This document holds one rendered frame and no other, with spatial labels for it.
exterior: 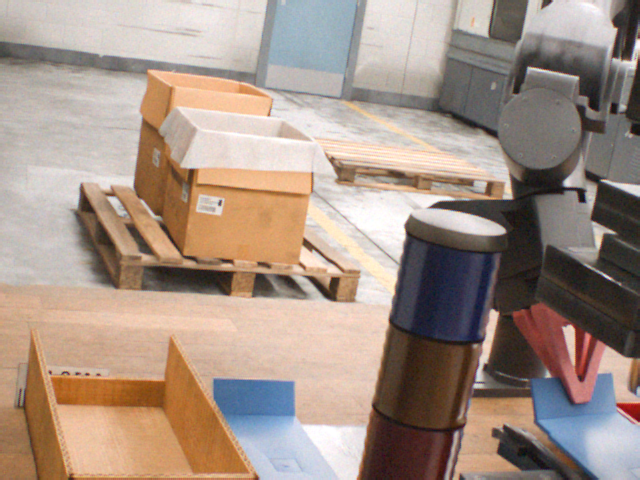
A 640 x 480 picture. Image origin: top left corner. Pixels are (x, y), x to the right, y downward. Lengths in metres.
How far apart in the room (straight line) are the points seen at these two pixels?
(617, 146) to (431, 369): 8.54
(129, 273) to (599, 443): 3.46
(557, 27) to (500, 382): 0.41
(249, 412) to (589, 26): 0.41
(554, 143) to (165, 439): 0.38
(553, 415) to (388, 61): 11.39
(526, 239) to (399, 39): 11.38
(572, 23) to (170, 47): 10.72
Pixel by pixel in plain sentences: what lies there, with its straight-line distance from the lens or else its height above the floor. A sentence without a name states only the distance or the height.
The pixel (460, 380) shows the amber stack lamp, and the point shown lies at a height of 1.14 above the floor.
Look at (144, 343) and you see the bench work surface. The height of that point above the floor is 0.90.
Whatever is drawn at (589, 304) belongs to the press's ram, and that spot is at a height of 1.12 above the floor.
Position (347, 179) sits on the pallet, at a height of 0.04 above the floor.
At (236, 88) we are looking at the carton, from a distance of 5.26.
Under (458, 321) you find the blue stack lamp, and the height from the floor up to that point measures 1.16.
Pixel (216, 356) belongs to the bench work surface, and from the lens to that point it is 1.06.
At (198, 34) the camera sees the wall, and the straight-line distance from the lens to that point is 11.55.
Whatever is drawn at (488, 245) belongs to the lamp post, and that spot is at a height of 1.19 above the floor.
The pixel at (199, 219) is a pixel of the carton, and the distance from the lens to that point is 4.16.
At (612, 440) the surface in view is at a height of 1.00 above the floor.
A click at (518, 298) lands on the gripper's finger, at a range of 0.80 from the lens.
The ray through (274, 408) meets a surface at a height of 0.93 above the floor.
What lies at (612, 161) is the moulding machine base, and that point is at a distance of 8.96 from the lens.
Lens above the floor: 1.27
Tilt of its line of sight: 14 degrees down
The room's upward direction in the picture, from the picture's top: 10 degrees clockwise
